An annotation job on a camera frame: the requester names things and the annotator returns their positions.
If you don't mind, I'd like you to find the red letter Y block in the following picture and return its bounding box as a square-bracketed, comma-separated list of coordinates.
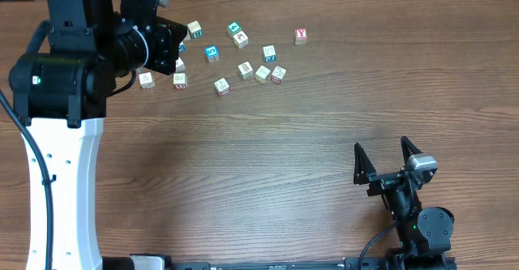
[294, 28, 308, 45]

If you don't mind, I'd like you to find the plain wooden block far left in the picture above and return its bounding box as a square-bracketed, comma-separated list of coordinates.
[139, 72, 156, 89]

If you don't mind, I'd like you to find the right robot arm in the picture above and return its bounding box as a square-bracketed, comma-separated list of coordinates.
[345, 136, 457, 270]

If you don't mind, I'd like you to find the wooden block green side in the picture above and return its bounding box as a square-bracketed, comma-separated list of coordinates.
[187, 20, 204, 39]

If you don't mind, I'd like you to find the plain wooden tilted block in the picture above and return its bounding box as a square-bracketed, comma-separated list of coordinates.
[175, 58, 186, 73]

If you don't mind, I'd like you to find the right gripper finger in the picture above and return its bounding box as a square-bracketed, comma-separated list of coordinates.
[354, 143, 376, 185]
[401, 136, 422, 167]

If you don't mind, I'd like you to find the wooden block red bottom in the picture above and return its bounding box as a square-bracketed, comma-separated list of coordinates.
[214, 78, 230, 96]

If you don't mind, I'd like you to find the wooden block red side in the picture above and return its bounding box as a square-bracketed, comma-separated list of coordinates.
[173, 73, 188, 89]

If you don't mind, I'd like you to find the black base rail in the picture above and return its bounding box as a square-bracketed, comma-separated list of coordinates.
[165, 258, 398, 270]

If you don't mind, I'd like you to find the wooden block yellow side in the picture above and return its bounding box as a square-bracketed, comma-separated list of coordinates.
[255, 66, 271, 84]

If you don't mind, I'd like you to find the blue number five block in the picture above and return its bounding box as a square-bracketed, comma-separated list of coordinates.
[204, 45, 220, 62]

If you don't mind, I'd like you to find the green number four block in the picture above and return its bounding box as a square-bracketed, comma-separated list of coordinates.
[227, 21, 242, 37]

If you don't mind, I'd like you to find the wooden block blue bottom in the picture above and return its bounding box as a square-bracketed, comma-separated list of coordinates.
[263, 45, 277, 62]

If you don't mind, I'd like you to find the wooden block blue side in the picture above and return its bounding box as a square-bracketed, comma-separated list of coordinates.
[178, 41, 186, 53]

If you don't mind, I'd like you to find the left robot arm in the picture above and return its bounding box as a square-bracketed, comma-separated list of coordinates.
[5, 0, 187, 269]

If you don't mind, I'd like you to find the plain wooden picture block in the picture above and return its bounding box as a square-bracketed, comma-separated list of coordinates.
[233, 31, 249, 49]

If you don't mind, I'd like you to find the pineapple picture wooden block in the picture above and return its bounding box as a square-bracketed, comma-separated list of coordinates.
[238, 62, 254, 79]

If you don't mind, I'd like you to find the wooden block red edge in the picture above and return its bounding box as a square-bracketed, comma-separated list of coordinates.
[271, 66, 286, 84]

